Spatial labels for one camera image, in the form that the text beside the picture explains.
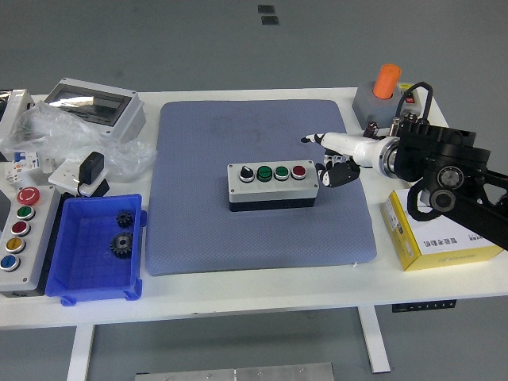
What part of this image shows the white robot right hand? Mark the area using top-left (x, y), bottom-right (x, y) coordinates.
top-left (300, 132), bottom-right (387, 189)

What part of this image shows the grey four-button control box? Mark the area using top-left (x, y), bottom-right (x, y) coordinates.
top-left (226, 160), bottom-right (320, 214)

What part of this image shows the grey five-button control box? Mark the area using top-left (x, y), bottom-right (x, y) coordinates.
top-left (0, 185), bottom-right (75, 298)

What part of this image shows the orange cylinder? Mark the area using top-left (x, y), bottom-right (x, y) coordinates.
top-left (372, 64), bottom-right (402, 100)

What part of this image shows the white yellow carton box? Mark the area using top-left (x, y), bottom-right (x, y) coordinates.
top-left (380, 189), bottom-right (507, 272)

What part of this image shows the black table control panel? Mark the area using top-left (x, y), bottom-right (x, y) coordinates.
top-left (391, 300), bottom-right (457, 314)

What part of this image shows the blue-grey table mat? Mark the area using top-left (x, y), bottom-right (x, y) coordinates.
top-left (144, 98), bottom-right (378, 277)

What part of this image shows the white table leg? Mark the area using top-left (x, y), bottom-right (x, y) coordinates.
top-left (356, 305), bottom-right (392, 374)
top-left (66, 324), bottom-right (96, 381)

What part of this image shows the small black bevel gear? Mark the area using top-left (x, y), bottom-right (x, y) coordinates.
top-left (115, 210), bottom-right (135, 230)

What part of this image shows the large black bevel gear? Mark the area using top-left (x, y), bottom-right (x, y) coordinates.
top-left (109, 232), bottom-right (135, 260)

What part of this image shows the grey metal plate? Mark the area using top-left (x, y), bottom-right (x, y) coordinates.
top-left (134, 362), bottom-right (334, 381)

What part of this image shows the black power adapter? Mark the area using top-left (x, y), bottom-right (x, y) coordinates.
top-left (76, 151), bottom-right (111, 198)

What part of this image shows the clear plastic bag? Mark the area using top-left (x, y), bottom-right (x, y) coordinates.
top-left (0, 99), bottom-right (159, 183)

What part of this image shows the blue plastic bin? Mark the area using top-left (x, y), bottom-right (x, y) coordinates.
top-left (44, 193), bottom-right (148, 306)

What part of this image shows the white blue circuit breaker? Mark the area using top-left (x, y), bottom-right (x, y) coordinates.
top-left (3, 149), bottom-right (44, 186)

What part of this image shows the white grey electrical box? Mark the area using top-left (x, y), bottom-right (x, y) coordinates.
top-left (0, 89), bottom-right (37, 152)

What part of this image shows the grey switch box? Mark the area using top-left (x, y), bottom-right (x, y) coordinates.
top-left (352, 82), bottom-right (424, 129)

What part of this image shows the grey enclosure with clear lid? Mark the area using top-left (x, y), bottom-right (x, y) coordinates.
top-left (42, 77), bottom-right (147, 144)

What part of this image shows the white wall socket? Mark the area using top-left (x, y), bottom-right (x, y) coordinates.
top-left (48, 158), bottom-right (108, 198)

